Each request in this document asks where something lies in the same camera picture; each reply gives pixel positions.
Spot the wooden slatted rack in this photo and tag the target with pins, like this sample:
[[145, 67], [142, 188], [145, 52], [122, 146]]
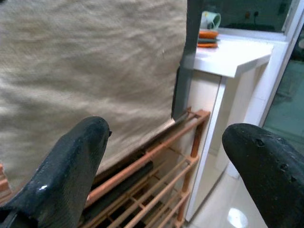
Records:
[[196, 142]]

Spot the narrow white counter cabinet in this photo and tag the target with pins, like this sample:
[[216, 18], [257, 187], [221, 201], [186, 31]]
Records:
[[237, 52]]

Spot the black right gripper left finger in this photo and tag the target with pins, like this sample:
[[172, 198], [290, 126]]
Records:
[[59, 180]]

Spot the aluminium framed window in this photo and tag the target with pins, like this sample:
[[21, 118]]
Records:
[[249, 12]]

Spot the glass sliding door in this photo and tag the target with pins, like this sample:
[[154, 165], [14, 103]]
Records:
[[289, 107]]

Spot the beige cloth fridge cover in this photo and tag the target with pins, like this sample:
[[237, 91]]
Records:
[[83, 59]]

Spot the grey green plate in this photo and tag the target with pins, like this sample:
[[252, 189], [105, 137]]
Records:
[[209, 40]]

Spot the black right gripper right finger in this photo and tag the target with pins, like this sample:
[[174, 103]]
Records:
[[273, 178]]

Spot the pale green mug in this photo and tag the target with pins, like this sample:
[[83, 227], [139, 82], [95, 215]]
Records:
[[215, 19]]

